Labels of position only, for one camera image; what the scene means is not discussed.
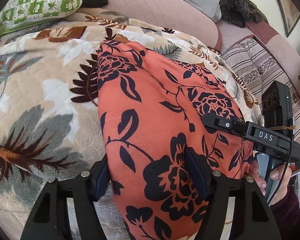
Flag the orange black floral garment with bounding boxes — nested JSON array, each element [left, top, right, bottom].
[[95, 41, 253, 239]]

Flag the framed wall picture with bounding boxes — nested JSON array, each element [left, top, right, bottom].
[[277, 0, 300, 37]]

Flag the pink quilted bolster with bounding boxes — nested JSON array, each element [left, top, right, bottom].
[[105, 0, 222, 50]]

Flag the person right hand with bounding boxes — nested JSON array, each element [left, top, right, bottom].
[[247, 159, 293, 207]]

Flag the green white checkered pillow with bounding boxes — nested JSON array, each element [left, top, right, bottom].
[[0, 0, 82, 36]]

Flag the dark furry hat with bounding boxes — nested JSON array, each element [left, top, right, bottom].
[[219, 0, 268, 28]]

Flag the dark red sleeve forearm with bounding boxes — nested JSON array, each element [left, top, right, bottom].
[[270, 186, 300, 239]]

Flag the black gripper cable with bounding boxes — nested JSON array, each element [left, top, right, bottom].
[[267, 115, 296, 205]]

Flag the striped beige cushion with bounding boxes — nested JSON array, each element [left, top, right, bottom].
[[223, 37, 300, 143]]

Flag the leaf pattern plush blanket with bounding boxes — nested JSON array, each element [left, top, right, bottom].
[[0, 9, 262, 239]]

